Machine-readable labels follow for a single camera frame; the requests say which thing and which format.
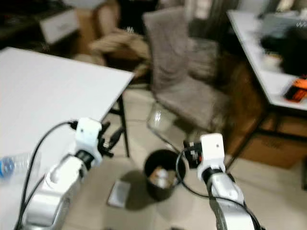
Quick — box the crumpled silver trash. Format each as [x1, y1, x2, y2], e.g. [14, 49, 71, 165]
[149, 165, 177, 188]

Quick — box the black round rubbish bin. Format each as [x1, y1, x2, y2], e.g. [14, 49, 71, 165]
[144, 149, 188, 202]

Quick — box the flat white paper sheet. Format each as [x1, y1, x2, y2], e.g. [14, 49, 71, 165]
[108, 180, 131, 208]

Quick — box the white table with black legs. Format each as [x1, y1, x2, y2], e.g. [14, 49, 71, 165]
[0, 46, 135, 230]

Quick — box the brown cardboard box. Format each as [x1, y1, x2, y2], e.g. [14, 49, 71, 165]
[240, 117, 307, 168]

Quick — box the seated person in beige trousers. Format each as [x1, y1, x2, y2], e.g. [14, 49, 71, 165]
[89, 0, 154, 77]

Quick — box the clear bottle with blue label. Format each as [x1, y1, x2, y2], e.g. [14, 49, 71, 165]
[0, 152, 30, 179]

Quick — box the grey fabric chair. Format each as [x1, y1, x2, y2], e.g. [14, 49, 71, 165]
[143, 6, 231, 154]

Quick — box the white drawer cabinet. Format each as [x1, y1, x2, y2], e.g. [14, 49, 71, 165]
[39, 9, 80, 45]

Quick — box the orange and black device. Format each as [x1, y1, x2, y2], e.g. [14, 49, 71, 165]
[284, 76, 307, 103]

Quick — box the small white cup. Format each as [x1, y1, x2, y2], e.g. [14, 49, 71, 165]
[264, 52, 283, 70]

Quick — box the black bag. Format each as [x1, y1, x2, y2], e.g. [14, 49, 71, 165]
[260, 26, 307, 75]

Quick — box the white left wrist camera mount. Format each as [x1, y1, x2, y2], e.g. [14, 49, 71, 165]
[77, 117, 104, 157]

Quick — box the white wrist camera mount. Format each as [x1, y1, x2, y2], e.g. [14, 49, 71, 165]
[199, 133, 226, 182]
[77, 117, 104, 157]

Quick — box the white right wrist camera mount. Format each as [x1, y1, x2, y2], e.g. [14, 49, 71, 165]
[199, 133, 226, 182]

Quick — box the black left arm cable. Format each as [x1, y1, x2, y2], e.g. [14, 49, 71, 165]
[13, 120, 79, 230]

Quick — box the white desk with black frame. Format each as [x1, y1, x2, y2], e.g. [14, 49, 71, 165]
[225, 10, 307, 168]

